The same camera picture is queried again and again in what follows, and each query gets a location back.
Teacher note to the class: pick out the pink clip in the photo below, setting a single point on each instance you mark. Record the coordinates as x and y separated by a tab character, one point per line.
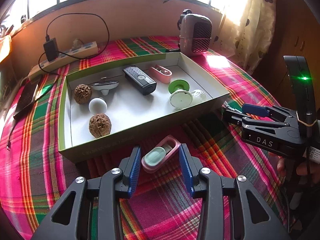
160	73

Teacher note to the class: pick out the small grey heater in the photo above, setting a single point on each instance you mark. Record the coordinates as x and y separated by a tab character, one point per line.
195	33

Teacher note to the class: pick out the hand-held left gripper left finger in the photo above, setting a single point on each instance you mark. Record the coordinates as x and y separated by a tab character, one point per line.
135	170

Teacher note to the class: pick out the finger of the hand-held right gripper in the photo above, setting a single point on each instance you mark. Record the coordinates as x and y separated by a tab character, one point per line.
235	116
252	110

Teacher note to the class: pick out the black round disc gadget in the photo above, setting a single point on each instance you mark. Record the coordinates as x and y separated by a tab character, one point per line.
105	86

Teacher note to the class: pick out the black charger adapter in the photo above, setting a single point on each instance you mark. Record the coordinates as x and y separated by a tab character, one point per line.
50	48

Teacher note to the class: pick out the plaid pink green tablecloth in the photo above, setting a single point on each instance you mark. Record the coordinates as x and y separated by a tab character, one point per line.
50	155

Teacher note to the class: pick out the green white spool toy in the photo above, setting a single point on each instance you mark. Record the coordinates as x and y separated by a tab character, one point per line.
180	93

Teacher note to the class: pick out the wooden cabinet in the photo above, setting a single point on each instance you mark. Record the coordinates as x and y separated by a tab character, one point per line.
290	17

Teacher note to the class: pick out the cream power strip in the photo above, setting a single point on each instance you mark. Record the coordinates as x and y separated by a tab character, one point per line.
62	57

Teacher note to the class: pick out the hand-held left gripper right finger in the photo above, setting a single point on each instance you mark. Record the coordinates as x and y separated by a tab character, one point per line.
186	172

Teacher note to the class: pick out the green cardboard box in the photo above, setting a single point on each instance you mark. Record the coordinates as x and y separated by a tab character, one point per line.
140	110

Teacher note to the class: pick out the white round knob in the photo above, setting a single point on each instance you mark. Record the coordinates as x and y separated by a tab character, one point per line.
98	105

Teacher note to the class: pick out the small pale figurine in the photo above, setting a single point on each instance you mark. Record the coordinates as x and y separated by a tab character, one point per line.
78	43

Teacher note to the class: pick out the cream spotted curtain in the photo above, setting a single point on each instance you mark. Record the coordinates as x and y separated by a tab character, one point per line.
252	17

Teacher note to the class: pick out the brown walnut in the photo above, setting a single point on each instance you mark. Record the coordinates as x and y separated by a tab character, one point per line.
82	93
99	125

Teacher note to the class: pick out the pink case with mint oval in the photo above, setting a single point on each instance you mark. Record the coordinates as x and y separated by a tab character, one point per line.
160	158

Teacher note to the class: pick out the person's right hand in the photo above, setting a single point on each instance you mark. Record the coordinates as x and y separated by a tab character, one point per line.
283	166

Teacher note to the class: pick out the black remote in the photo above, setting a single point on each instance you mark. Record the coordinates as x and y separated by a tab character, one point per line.
139	80

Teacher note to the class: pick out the black power bank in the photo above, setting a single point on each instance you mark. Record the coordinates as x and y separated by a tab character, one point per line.
25	98

